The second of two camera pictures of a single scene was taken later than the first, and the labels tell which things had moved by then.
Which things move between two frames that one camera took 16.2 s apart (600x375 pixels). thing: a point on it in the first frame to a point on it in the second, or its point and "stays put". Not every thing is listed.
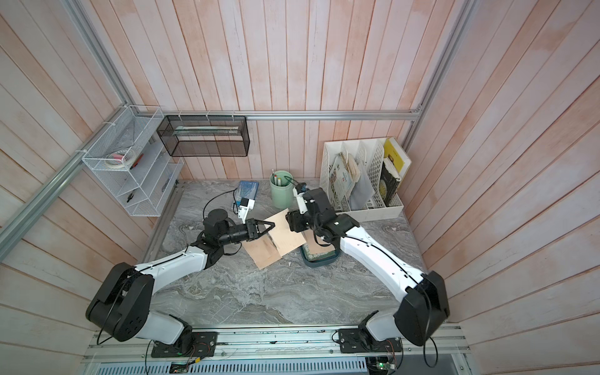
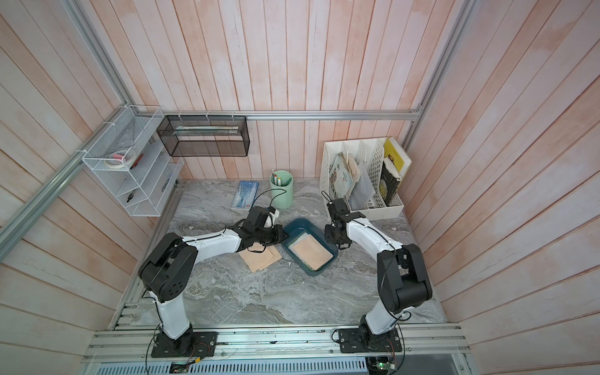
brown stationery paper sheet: [284, 238] to [257, 261]
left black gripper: [252, 230] to [278, 232]
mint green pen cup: [281, 184] stays put
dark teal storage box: [319, 258] to [293, 229]
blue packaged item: [247, 190] stays put
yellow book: [393, 149] stays put
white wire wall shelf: [133, 158] stays put
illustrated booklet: [341, 176] stays put
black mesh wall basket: [205, 135] stays put
